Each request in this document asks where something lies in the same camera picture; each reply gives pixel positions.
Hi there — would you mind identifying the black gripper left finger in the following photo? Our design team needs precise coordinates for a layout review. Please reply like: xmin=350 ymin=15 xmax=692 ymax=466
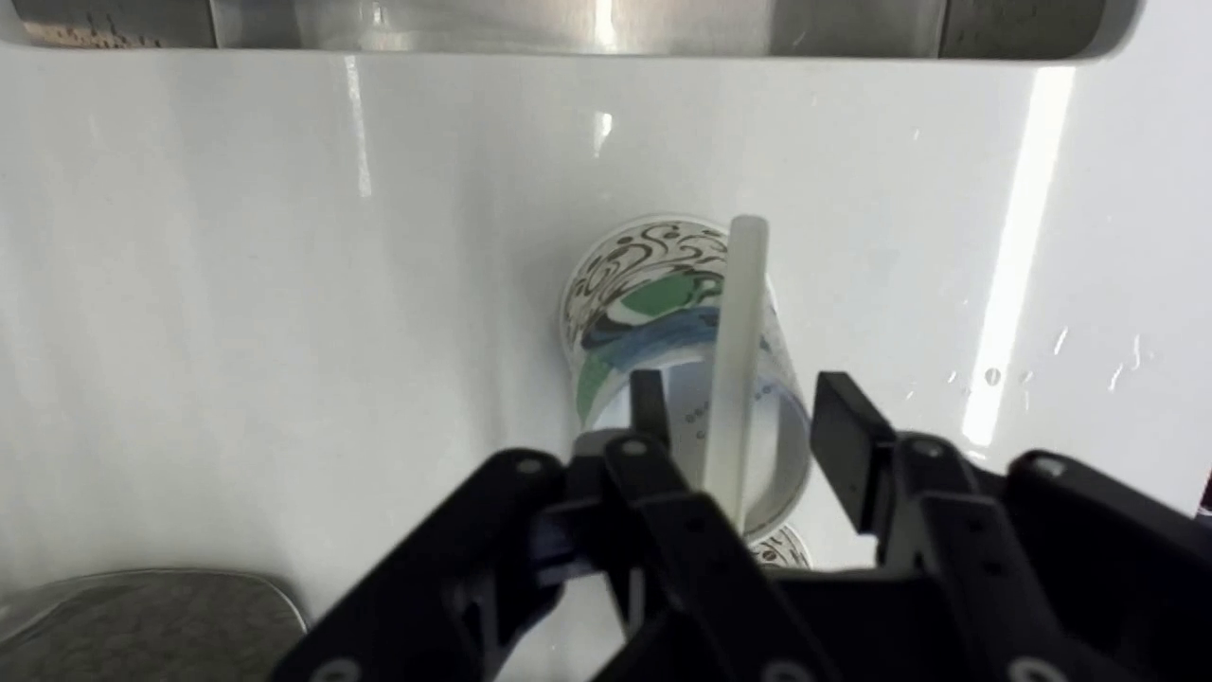
xmin=271 ymin=363 xmax=842 ymax=682

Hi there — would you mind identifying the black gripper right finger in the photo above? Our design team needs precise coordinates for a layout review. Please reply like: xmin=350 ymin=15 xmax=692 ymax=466
xmin=807 ymin=366 xmax=1212 ymax=682

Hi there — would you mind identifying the white plastic fork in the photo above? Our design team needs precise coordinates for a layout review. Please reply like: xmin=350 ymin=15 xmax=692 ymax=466
xmin=696 ymin=214 xmax=778 ymax=531

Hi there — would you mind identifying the stainless steel sink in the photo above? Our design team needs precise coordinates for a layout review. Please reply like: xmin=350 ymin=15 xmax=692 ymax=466
xmin=0 ymin=0 xmax=1148 ymax=66

